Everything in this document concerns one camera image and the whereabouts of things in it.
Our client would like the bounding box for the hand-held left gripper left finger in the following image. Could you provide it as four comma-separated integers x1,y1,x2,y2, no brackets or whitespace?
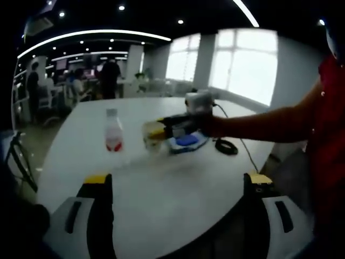
43,173,116,259

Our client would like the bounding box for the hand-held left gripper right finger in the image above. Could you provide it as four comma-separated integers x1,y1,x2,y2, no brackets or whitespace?
241,171,316,259

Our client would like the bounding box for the wipes pack with blue lid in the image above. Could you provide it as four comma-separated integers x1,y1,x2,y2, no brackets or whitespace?
164,129,211,155

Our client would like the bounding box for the white paper cup item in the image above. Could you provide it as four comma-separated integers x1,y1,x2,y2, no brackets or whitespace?
141,120,169,155

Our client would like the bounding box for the black cable item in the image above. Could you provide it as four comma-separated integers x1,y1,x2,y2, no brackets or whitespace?
215,138,239,156

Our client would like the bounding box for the clear bottle with red label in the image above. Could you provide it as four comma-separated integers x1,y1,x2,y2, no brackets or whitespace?
104,108,126,153

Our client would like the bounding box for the group of ceiling spotlights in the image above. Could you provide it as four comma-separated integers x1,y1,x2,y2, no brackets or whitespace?
29,4,326,54

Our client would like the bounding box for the green potted plant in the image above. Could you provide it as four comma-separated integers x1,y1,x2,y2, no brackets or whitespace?
134,70,151,82

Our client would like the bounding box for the white table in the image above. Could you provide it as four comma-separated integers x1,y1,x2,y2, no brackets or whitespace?
36,96,275,251

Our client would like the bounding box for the black metal stand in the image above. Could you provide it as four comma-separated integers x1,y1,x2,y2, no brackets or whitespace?
5,131,39,193

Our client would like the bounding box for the person's red shirt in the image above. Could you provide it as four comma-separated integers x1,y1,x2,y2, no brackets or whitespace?
307,53,345,243

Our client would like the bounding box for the curved ceiling light strip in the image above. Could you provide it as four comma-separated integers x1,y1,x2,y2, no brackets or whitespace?
17,29,172,59

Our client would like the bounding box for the ceiling air conditioner unit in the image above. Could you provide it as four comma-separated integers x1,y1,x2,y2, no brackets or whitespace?
24,17,54,36

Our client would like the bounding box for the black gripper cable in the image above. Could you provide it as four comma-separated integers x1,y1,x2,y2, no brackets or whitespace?
212,103,261,175

